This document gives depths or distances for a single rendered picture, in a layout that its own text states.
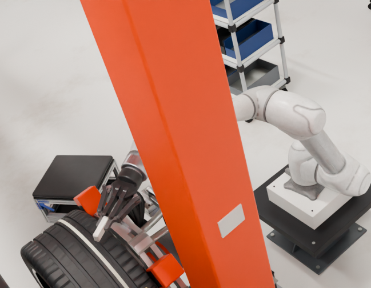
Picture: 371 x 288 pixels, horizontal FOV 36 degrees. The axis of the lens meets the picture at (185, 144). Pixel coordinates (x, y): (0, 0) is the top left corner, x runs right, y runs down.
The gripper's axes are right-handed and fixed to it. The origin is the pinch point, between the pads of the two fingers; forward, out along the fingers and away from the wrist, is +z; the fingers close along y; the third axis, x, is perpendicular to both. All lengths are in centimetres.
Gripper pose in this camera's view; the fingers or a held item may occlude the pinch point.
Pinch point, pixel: (101, 228)
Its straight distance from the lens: 165.8
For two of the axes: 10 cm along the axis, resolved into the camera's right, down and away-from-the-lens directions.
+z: -3.9, 7.4, -5.5
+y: -9.2, -2.7, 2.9
